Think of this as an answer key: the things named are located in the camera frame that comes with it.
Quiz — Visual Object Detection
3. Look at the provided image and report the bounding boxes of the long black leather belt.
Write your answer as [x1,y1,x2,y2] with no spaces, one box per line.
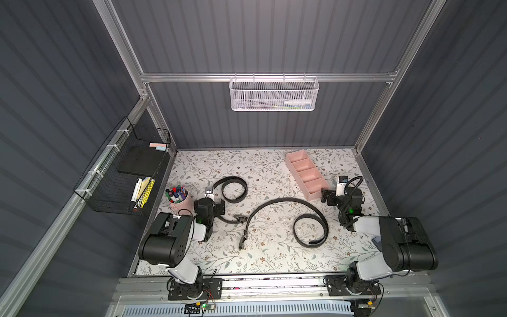
[238,197,330,250]

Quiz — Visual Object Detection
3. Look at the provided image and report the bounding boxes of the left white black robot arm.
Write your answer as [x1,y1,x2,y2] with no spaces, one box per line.
[138,191,225,286]

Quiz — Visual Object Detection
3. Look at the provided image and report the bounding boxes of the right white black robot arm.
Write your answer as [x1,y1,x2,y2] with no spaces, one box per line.
[321,176,438,281]

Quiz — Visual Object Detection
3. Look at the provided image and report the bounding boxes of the pink compartment storage tray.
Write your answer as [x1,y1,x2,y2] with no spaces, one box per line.
[285,150,330,201]

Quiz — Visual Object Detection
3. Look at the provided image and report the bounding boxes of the pink pen cup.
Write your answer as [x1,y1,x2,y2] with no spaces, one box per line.
[165,185,195,215]

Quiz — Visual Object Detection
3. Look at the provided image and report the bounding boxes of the short black leather belt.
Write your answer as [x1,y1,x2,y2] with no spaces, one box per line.
[212,176,249,225]

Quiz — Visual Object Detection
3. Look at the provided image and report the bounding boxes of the grey blue stapler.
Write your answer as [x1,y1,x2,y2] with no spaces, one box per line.
[372,236,382,252]

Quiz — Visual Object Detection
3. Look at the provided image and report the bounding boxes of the yellow highlighter pack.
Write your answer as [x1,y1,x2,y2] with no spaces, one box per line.
[135,177,155,209]

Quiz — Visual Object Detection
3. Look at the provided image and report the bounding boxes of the floral table mat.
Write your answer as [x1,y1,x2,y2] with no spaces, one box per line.
[166,149,377,274]

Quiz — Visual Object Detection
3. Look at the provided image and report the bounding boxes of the white marker in basket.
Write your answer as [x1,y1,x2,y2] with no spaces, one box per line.
[131,178,143,202]

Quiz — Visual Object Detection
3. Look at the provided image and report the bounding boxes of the pastel sticky notes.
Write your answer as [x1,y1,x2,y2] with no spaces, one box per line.
[149,143,168,151]

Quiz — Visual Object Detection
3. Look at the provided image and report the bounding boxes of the black notebook in basket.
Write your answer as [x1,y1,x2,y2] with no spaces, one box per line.
[117,146,166,176]

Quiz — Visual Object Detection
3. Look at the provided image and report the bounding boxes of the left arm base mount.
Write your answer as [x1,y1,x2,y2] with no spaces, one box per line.
[166,277,223,301]

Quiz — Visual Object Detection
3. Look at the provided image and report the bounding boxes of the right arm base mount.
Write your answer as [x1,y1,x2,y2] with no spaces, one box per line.
[323,275,382,297]

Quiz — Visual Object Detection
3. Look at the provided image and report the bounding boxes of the black wire wall basket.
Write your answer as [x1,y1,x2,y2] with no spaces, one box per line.
[74,118,172,216]

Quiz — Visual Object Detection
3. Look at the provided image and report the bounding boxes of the white wire mesh basket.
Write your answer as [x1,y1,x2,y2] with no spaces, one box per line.
[228,75,320,112]

